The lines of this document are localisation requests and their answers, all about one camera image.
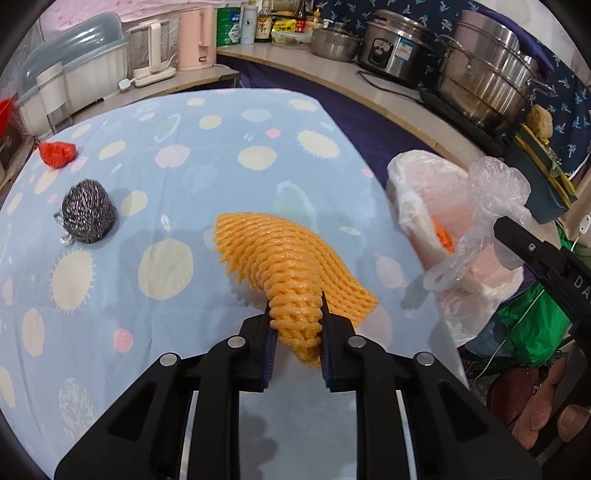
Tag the reddish orange mesh scrap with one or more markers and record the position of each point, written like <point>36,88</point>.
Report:
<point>443,237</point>

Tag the large steel steamer pot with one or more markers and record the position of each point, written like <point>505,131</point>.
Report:
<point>485,78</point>

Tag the covered grey dish rack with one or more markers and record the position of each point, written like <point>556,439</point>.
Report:
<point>78,78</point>

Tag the white plastic bin bag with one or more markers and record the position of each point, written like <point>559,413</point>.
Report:
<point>415,194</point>

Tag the white cardboard box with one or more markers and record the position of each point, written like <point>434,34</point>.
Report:
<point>285,5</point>

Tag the clear plastic food container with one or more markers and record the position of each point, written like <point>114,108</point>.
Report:
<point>288,39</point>

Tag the person's right hand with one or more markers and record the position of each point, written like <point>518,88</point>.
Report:
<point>538,406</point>

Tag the crumpled red plastic bag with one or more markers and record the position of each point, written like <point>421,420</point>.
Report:
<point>57,154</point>

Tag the white power plug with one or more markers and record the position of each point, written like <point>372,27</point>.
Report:
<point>126,83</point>

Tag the red plastic item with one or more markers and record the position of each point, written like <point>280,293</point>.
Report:
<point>5,117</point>

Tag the yellow oil bottle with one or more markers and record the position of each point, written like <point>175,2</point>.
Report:
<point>317,18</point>

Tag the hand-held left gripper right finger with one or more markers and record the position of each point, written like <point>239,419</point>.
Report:
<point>327,353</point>

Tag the white bottle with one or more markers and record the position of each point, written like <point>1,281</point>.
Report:
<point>248,25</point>

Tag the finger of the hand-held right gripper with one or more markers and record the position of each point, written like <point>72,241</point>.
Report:
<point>526,244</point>

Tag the small steel pot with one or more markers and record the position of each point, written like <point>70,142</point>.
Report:
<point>334,44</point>

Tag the blue patterned curtain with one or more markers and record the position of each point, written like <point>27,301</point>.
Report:
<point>572,106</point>

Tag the pink trash bin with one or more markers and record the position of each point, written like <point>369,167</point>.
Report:
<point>498,272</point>

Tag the green plastic bag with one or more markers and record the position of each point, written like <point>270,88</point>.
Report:
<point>535,327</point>

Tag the brown bottle red label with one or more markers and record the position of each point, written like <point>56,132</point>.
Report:
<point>301,18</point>

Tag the dark purple counter curtain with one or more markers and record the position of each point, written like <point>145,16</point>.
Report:
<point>360,120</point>

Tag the pink electric kettle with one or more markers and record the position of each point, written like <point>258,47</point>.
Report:
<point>196,41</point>

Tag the orange foam fruit net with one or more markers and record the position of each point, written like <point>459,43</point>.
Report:
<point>286,258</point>

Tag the steel rice cooker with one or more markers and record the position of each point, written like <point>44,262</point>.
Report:
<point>397,50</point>

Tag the steel wool scourer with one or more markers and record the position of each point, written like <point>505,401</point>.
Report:
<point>87,210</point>

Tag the dark soy sauce bottle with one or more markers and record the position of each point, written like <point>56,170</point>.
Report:
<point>263,25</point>

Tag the brown fibrous ball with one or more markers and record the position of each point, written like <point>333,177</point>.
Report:
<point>540,122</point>

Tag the black induction cooker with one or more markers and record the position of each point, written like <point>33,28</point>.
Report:
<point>461,120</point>

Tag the yellow seasoning packets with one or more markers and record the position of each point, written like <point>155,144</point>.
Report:
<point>282,25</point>

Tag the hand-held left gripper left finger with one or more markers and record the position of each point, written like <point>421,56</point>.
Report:
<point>268,355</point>

